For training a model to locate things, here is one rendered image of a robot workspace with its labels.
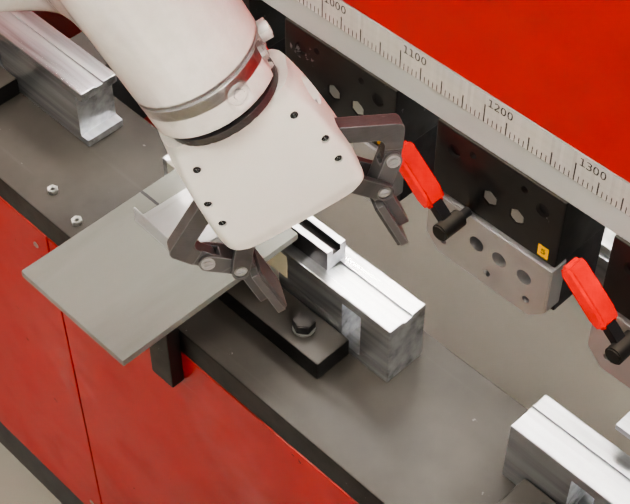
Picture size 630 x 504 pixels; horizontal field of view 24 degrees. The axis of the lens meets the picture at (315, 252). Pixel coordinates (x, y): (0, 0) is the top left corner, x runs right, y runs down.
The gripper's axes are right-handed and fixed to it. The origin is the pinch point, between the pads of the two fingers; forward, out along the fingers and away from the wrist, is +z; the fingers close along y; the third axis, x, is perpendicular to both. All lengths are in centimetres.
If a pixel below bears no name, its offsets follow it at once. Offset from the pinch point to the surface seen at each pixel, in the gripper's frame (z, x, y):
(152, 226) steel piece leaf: 34, -59, 25
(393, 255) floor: 136, -150, 15
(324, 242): 45, -56, 9
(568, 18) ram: 7.0, -19.4, -22.5
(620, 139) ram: 16.8, -15.2, -21.8
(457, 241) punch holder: 32.5, -30.8, -5.5
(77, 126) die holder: 37, -92, 34
